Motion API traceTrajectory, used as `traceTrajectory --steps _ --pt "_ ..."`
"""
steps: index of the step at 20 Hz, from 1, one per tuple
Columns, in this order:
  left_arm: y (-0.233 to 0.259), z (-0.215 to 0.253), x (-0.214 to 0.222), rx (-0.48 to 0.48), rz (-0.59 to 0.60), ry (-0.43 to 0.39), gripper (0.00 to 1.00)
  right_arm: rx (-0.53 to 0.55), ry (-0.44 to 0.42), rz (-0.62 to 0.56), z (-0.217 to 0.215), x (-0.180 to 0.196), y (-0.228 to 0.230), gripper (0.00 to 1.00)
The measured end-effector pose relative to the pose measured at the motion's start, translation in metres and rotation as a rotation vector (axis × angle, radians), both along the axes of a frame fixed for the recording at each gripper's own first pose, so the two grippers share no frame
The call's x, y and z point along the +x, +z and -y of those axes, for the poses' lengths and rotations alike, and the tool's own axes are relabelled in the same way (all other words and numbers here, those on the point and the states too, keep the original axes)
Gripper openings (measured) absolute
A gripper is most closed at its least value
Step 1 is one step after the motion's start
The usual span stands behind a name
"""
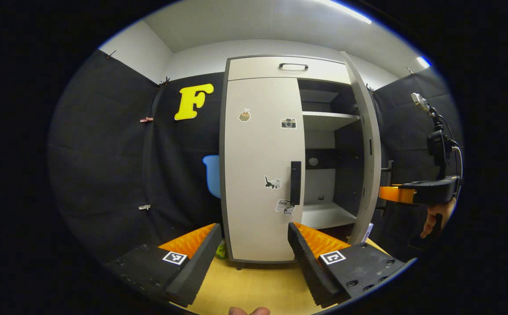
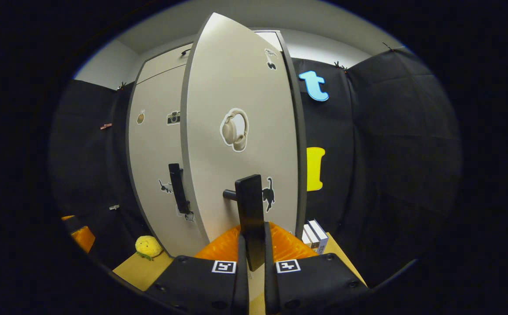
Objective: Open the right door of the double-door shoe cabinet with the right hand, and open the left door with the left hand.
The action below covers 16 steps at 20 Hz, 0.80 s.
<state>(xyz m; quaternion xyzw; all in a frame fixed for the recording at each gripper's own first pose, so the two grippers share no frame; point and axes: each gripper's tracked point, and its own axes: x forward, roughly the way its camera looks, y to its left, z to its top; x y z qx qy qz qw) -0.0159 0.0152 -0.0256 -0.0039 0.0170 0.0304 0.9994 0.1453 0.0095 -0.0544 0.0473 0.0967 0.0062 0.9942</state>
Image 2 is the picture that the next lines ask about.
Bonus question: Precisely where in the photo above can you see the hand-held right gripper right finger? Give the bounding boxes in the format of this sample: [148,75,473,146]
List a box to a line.
[264,221,370,315]

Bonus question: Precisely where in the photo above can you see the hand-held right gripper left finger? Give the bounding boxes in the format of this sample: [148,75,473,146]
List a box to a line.
[144,224,250,315]

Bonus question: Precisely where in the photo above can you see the beige shoe cabinet door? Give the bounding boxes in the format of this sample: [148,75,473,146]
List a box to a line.
[180,12,300,272]
[128,65,208,258]

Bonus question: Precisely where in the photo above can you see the grey framed shoe cabinet body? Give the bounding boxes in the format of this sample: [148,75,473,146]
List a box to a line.
[125,30,308,259]

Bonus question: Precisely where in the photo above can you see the white cardboard box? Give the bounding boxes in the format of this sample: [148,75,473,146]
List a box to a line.
[302,224,320,250]
[308,219,329,255]

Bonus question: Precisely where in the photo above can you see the yellow plush toy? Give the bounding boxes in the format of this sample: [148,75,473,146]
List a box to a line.
[135,235,164,261]

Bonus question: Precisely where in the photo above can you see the black backdrop cloth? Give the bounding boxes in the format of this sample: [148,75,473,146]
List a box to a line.
[48,46,462,289]

